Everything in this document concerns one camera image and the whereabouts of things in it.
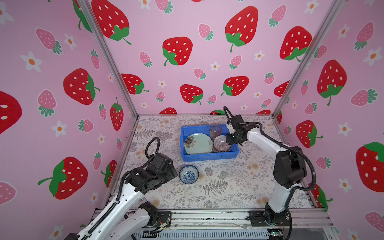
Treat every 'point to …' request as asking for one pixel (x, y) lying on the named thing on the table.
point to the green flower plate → (198, 143)
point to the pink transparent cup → (215, 130)
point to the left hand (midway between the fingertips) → (172, 174)
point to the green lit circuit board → (275, 232)
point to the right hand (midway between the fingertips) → (228, 139)
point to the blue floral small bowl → (189, 174)
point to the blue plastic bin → (233, 151)
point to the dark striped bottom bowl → (220, 144)
